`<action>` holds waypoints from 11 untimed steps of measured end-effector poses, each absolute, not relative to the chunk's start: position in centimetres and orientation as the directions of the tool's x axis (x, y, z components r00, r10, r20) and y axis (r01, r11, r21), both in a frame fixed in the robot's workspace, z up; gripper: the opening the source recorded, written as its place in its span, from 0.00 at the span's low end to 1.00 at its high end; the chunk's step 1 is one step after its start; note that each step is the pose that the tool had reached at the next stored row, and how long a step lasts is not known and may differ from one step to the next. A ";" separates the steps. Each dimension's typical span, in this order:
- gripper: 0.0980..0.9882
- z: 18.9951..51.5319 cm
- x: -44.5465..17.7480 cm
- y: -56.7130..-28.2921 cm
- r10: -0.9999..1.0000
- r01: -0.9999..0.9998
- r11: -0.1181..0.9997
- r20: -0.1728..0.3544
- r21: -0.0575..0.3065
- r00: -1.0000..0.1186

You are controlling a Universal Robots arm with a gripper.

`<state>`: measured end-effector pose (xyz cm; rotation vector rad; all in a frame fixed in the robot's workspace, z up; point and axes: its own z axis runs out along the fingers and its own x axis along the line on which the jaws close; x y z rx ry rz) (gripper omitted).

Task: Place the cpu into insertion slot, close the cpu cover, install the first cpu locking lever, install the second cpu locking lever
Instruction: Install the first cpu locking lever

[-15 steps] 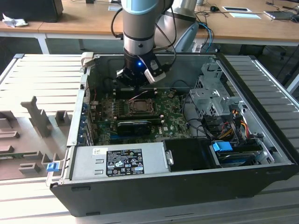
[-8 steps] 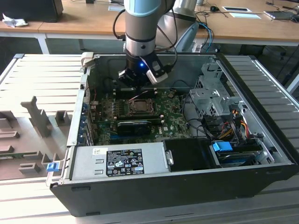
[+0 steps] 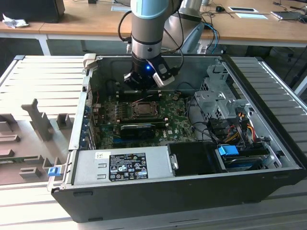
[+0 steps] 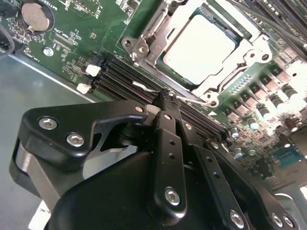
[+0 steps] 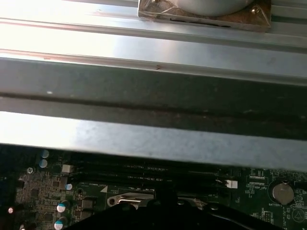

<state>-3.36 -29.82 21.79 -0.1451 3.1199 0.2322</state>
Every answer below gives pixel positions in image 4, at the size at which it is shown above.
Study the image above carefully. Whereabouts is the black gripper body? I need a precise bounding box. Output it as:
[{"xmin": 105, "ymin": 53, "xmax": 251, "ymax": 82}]
[{"xmin": 49, "ymin": 119, "xmax": 226, "ymax": 230}]

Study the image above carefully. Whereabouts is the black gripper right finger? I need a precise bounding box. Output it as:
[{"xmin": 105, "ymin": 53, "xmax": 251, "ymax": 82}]
[{"xmin": 169, "ymin": 94, "xmax": 302, "ymax": 230}]

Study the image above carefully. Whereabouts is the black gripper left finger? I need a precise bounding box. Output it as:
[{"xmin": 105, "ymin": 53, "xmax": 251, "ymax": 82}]
[{"xmin": 9, "ymin": 92, "xmax": 189, "ymax": 219}]

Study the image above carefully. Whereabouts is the thin metal locking lever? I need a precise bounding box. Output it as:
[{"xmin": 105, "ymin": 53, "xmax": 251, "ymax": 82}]
[{"xmin": 132, "ymin": 81, "xmax": 213, "ymax": 106}]

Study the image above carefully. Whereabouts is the silver CPU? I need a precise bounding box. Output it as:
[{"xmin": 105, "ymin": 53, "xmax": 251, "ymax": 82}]
[{"xmin": 158, "ymin": 11, "xmax": 241, "ymax": 87}]

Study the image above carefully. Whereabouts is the metal socket cover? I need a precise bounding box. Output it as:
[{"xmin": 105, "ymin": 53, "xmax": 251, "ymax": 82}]
[{"xmin": 138, "ymin": 0, "xmax": 273, "ymax": 106}]

